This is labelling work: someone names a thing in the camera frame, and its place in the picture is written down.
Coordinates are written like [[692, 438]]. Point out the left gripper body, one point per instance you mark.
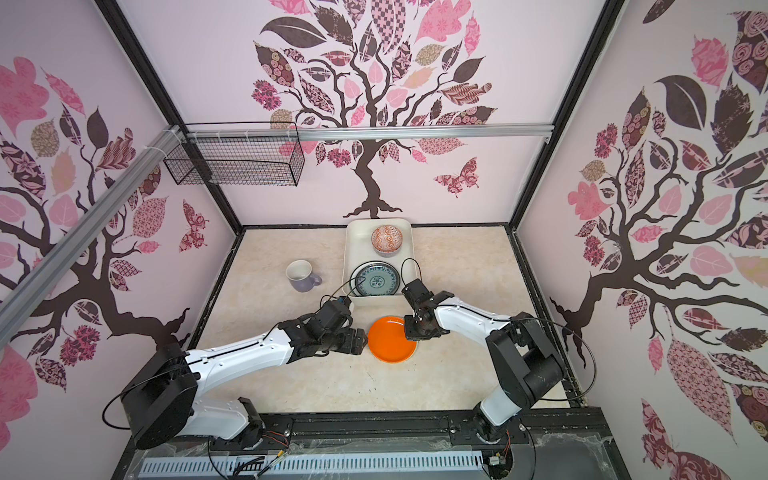
[[327, 342]]

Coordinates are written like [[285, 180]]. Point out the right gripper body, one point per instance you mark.
[[429, 332]]

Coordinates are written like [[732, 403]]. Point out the orange rimmed plate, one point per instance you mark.
[[387, 340]]

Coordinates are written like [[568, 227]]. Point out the white plastic bin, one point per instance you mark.
[[360, 253]]

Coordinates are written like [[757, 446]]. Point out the lavender ceramic mug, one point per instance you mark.
[[301, 276]]

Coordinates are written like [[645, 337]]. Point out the teal floral pattern plate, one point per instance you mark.
[[375, 279]]

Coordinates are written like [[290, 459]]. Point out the orange patterned bowl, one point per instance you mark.
[[387, 240]]

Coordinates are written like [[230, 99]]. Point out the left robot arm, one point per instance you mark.
[[168, 397]]

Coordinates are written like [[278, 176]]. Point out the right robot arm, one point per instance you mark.
[[526, 363]]

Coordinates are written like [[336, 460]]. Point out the white slotted cable duct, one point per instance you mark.
[[390, 465]]

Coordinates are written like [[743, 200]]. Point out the black wire basket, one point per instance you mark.
[[262, 153]]

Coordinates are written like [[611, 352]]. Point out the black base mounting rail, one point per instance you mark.
[[540, 444]]

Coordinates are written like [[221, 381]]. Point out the aluminium frame rail back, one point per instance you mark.
[[374, 133]]

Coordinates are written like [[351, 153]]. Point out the aluminium frame rail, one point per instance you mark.
[[374, 133], [19, 305]]

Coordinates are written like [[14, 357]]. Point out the aluminium frame rail left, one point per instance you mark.
[[19, 305]]

